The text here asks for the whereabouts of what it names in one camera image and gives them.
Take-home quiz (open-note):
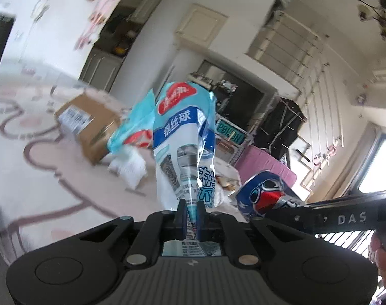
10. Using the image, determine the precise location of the ceiling chandelier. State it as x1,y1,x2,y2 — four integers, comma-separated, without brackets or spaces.
357,0,386,41

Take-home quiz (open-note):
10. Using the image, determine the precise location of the white tissue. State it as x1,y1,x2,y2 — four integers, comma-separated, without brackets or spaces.
108,145,147,190

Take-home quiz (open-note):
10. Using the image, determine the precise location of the pink cartoon tablecloth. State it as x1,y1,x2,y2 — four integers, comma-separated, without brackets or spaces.
0,61,177,264

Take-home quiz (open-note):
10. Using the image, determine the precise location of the white red plastic bag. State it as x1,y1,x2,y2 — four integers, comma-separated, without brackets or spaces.
214,158,242,207

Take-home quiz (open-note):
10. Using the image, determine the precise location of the person right hand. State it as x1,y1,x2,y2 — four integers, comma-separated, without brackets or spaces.
369,232,386,288

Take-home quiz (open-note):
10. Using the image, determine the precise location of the poison sign pet cage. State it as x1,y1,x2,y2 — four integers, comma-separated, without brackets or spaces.
216,114,253,165

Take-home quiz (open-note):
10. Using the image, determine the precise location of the blue white plastic package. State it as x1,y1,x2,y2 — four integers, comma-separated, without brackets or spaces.
107,81,218,258

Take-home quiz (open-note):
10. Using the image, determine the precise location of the crushed blue pepsi can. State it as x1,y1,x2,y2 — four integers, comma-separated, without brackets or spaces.
233,170,305,220

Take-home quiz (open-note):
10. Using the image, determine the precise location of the brown cardboard box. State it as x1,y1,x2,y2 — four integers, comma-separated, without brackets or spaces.
54,93,121,164

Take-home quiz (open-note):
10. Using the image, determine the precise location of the black vest on hanger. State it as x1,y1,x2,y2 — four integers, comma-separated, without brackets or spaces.
254,98,307,160

